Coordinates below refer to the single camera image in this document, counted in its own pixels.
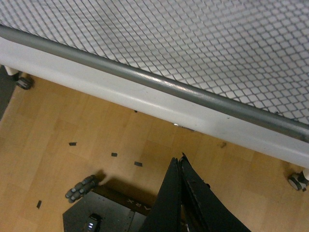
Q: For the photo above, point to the left table caster wheel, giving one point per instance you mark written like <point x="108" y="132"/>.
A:
<point x="25" y="83"/>

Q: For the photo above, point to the grey robot base wheel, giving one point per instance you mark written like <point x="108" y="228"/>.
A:
<point x="82" y="188"/>

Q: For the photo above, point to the table caster wheel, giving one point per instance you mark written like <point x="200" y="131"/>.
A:
<point x="25" y="83"/>
<point x="299" y="181"/>

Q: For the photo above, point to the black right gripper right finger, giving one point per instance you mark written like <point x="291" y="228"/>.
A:
<point x="203" y="211"/>

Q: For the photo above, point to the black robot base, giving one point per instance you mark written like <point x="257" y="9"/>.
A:
<point x="102" y="213"/>

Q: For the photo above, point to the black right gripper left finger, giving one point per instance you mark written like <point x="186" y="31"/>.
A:
<point x="165" y="215"/>

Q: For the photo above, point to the right table caster wheel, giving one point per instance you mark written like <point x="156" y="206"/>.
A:
<point x="299" y="181"/>

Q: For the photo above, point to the silver mesh three-tier rack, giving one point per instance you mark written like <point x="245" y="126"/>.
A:
<point x="246" y="58"/>

